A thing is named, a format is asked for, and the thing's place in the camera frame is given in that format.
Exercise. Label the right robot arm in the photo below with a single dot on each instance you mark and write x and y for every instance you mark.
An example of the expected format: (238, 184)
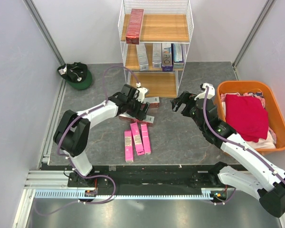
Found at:
(265, 183)

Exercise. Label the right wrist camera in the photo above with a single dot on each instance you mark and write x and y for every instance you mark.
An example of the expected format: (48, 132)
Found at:
(208, 91)

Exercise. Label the right aluminium frame post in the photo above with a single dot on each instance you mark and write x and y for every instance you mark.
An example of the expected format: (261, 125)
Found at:
(255, 28)

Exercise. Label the left aluminium frame post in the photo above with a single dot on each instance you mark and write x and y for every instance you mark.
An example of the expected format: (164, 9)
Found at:
(44, 30)

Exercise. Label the slim silver toothpaste box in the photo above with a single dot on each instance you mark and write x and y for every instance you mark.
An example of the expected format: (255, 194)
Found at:
(157, 55)

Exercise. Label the white pink clothes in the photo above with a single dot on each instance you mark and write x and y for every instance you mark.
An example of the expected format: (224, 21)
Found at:
(270, 141)

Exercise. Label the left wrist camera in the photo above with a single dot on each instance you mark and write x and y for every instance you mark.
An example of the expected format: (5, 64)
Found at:
(140, 93)

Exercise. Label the orange plastic basin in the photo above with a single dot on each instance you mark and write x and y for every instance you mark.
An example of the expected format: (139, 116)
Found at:
(275, 117)

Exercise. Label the pink box left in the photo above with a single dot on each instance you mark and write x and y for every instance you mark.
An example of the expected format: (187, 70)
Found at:
(128, 146)

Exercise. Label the silver red box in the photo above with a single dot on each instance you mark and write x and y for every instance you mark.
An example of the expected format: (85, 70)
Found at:
(154, 102)
(148, 120)

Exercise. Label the aluminium floor rail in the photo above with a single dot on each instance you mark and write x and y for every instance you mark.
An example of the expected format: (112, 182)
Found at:
(45, 175)

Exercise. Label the silver Protefix toothpaste box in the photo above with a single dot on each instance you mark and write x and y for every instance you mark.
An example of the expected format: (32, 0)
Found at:
(142, 57)

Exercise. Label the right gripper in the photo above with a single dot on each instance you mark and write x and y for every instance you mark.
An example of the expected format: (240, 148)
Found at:
(184, 98)

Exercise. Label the pink box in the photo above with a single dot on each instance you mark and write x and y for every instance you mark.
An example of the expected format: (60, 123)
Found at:
(128, 146)
(145, 139)
(137, 139)

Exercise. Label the dark red toothpaste box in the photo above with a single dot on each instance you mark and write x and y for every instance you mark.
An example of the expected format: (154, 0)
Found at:
(133, 32)

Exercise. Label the black green cap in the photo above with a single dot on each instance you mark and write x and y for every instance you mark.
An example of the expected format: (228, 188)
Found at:
(76, 75)

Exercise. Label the purple RiO toothpaste box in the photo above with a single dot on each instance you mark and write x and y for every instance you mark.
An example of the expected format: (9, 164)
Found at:
(166, 54)

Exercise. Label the white wire wooden shelf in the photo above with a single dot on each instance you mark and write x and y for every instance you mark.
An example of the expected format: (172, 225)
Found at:
(164, 21)

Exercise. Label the silver red box front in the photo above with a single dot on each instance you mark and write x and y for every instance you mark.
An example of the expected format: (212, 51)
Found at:
(148, 120)

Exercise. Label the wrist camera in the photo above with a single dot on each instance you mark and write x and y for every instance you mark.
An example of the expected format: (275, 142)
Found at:
(140, 93)
(208, 91)

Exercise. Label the pink box middle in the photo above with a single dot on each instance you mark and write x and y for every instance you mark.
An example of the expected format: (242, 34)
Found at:
(137, 139)

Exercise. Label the pink box right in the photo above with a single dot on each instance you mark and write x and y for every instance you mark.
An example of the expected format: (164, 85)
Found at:
(145, 139)

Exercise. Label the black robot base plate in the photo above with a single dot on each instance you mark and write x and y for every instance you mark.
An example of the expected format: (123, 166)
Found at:
(195, 176)

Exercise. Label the slotted cable duct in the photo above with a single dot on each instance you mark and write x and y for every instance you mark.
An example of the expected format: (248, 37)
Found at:
(83, 195)

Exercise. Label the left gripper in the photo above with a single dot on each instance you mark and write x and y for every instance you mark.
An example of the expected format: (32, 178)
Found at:
(139, 114)

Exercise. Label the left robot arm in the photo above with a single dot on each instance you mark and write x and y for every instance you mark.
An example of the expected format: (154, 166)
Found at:
(72, 133)

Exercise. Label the aluminium frame post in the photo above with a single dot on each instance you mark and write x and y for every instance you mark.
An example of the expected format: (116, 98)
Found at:
(44, 30)
(255, 28)

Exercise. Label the red cloth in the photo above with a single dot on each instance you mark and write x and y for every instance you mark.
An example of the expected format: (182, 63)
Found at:
(247, 116)

